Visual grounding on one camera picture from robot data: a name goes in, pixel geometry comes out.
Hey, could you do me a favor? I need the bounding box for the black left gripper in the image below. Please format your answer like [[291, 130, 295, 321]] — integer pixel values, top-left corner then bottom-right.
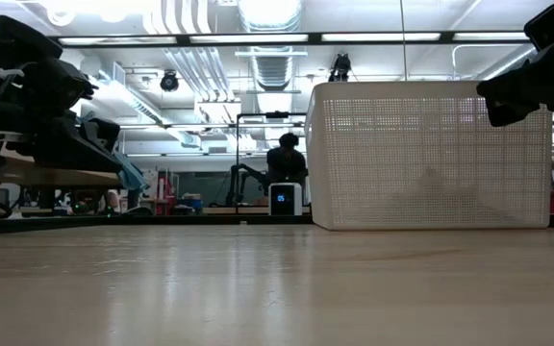
[[0, 13, 124, 174]]

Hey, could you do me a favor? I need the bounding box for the plain white towel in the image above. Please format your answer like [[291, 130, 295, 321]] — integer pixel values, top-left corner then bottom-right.
[[386, 166, 516, 226]]

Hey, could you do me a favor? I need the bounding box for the wooden side table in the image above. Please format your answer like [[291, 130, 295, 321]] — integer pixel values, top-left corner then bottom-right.
[[0, 156, 124, 215]]

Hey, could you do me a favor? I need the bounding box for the blue cloth pile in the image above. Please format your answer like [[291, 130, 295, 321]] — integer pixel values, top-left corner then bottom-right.
[[113, 152, 151, 192]]

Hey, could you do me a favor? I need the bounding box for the white perforated plastic basket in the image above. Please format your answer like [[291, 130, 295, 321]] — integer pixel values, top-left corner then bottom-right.
[[304, 80, 554, 231]]

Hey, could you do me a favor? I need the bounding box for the person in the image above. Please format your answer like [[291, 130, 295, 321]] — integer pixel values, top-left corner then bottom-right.
[[264, 132, 310, 193]]

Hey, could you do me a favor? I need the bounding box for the small device with blue display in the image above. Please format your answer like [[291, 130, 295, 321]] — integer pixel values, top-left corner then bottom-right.
[[267, 182, 304, 216]]

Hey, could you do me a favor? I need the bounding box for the black ceiling camera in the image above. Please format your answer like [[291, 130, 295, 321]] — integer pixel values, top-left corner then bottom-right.
[[160, 69, 181, 92], [329, 51, 353, 82]]

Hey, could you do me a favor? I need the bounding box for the black metal table frame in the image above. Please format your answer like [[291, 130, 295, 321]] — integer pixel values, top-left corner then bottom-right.
[[0, 213, 315, 236]]

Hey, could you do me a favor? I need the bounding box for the black ceiling rail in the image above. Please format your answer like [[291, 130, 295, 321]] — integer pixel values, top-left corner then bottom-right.
[[48, 31, 533, 47]]

